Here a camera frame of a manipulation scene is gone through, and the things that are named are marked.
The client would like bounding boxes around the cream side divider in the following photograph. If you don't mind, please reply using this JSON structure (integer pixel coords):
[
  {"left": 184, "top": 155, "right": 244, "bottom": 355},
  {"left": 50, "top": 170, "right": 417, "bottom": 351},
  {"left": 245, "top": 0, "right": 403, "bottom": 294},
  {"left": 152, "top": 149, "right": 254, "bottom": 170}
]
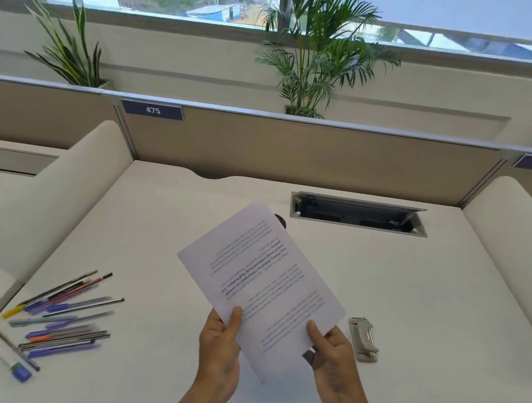
[
  {"left": 0, "top": 114, "right": 137, "bottom": 348},
  {"left": 456, "top": 173, "right": 532, "bottom": 343}
]

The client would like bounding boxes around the person's right hand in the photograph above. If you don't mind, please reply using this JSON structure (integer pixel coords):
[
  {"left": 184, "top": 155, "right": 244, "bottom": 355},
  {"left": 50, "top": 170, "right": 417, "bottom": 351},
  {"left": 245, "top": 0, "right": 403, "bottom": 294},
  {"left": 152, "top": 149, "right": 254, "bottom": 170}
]
[{"left": 299, "top": 320, "right": 369, "bottom": 403}]

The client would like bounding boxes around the snake plant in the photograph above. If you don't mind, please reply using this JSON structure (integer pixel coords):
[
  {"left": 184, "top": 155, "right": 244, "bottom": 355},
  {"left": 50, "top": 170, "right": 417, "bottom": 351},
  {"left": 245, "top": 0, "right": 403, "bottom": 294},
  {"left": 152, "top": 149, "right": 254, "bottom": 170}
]
[{"left": 21, "top": 0, "right": 107, "bottom": 88}]

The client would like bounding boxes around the white marker with blue cap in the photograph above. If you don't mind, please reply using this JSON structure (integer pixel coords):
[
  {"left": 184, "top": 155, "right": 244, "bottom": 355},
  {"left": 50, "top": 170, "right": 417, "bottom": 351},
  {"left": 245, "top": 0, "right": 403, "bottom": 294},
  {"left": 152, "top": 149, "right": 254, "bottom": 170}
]
[{"left": 0, "top": 341, "right": 34, "bottom": 383}]

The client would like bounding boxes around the person's left hand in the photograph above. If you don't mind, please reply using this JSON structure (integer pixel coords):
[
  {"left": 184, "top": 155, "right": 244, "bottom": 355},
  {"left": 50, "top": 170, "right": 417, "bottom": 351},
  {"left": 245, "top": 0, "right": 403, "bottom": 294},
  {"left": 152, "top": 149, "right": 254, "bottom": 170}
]
[{"left": 192, "top": 304, "right": 244, "bottom": 393}]

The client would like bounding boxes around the white planter box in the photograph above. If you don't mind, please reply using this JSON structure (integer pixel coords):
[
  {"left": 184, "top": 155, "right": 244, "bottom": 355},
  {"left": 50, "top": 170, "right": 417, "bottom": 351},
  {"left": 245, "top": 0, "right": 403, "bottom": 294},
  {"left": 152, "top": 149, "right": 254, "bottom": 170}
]
[{"left": 283, "top": 104, "right": 326, "bottom": 120}]

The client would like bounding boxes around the white printed paper sheet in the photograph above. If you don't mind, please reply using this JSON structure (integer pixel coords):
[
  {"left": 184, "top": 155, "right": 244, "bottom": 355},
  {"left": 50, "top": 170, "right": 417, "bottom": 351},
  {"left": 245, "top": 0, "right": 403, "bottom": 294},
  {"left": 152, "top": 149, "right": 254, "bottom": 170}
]
[{"left": 170, "top": 196, "right": 353, "bottom": 390}]

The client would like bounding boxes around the pile of pens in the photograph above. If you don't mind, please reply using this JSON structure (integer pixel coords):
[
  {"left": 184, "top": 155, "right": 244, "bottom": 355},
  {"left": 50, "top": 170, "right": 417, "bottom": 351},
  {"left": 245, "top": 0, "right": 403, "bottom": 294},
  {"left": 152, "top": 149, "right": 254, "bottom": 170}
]
[{"left": 0, "top": 265, "right": 127, "bottom": 365}]

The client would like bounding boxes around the palm plant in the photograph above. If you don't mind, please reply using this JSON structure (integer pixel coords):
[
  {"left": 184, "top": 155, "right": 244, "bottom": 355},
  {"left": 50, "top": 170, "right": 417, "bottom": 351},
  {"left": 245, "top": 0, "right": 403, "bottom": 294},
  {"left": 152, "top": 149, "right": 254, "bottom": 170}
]
[{"left": 251, "top": 0, "right": 405, "bottom": 123}]

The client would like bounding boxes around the grey window frame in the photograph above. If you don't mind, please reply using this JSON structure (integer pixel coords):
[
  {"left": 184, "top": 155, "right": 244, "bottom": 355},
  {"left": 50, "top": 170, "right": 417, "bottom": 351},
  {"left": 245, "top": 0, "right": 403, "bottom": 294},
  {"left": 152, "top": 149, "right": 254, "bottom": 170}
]
[{"left": 0, "top": 0, "right": 532, "bottom": 66}]

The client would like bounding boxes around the grey pencil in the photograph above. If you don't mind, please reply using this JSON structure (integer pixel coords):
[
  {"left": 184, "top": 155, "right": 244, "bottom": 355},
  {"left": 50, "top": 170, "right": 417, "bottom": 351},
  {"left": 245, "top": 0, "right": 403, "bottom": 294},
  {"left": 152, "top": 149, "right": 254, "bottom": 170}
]
[{"left": 0, "top": 325, "right": 43, "bottom": 372}]

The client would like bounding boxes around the desk cable outlet box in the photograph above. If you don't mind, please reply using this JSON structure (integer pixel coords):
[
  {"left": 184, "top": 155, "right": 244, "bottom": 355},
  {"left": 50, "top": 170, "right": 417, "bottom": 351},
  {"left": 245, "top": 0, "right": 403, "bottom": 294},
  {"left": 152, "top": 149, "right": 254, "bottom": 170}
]
[{"left": 289, "top": 191, "right": 430, "bottom": 238}]

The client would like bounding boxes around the silver metal stapler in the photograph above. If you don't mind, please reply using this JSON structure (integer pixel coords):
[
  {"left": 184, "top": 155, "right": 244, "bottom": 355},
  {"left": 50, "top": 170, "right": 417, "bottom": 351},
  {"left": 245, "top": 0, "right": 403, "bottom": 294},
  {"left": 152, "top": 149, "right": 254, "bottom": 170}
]
[{"left": 346, "top": 317, "right": 382, "bottom": 364}]

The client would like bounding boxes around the beige desk partition panel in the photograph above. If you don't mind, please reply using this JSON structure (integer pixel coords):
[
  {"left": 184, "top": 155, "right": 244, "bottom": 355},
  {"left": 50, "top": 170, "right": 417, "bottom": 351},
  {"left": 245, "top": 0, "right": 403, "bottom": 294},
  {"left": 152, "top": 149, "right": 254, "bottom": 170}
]
[
  {"left": 99, "top": 89, "right": 517, "bottom": 211},
  {"left": 0, "top": 75, "right": 122, "bottom": 153},
  {"left": 497, "top": 147, "right": 532, "bottom": 214}
]

